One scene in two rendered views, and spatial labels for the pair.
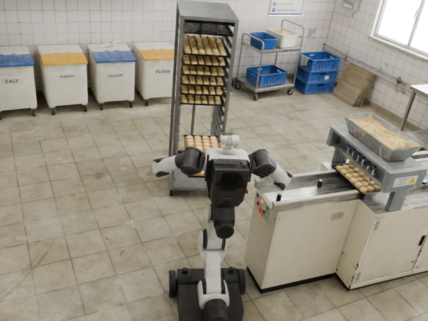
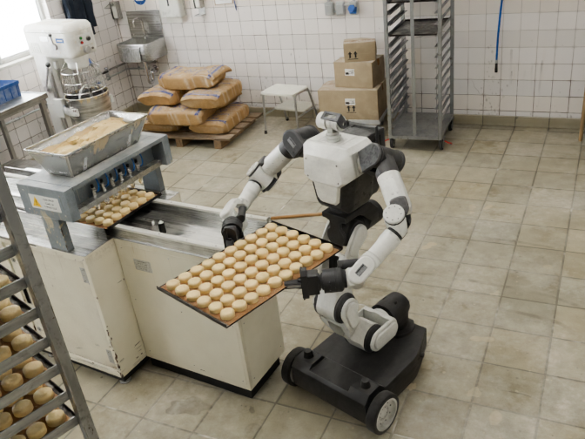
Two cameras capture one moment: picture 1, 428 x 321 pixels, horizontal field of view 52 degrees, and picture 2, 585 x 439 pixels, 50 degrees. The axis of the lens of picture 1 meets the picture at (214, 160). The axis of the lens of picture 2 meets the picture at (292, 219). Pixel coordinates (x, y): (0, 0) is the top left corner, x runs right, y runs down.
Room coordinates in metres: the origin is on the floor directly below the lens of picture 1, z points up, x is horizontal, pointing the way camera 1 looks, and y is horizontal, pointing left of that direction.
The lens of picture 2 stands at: (3.78, 1.81, 2.26)
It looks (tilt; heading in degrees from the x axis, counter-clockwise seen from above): 28 degrees down; 237
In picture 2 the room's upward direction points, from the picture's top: 7 degrees counter-clockwise
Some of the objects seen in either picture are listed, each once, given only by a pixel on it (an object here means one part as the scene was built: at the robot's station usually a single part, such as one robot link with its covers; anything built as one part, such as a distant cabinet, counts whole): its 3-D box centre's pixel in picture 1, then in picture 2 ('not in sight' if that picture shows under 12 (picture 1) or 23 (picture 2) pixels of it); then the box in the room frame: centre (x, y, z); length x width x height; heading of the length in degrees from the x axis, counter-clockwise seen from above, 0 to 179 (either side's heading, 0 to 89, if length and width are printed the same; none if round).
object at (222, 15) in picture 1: (197, 103); not in sight; (3.95, 0.22, 0.93); 0.64 x 0.51 x 1.78; 10
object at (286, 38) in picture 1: (281, 37); not in sight; (7.01, -0.84, 0.89); 0.44 x 0.36 x 0.20; 37
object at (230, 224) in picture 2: not in sight; (231, 234); (2.74, -0.27, 1.00); 0.12 x 0.10 x 0.13; 55
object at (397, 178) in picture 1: (369, 165); (104, 187); (2.94, -1.19, 1.01); 0.72 x 0.33 x 0.34; 24
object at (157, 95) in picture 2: not in sight; (171, 90); (1.05, -4.41, 0.47); 0.72 x 0.42 x 0.17; 29
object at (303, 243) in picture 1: (298, 232); (202, 298); (2.74, -0.73, 0.45); 0.70 x 0.34 x 0.90; 114
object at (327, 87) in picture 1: (313, 84); not in sight; (7.30, -1.56, 0.10); 0.60 x 0.40 x 0.20; 116
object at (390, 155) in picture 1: (378, 137); (91, 144); (2.94, -1.19, 1.25); 0.56 x 0.29 x 0.14; 24
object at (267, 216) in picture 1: (263, 206); not in sight; (2.59, -0.39, 0.77); 0.24 x 0.04 x 0.14; 24
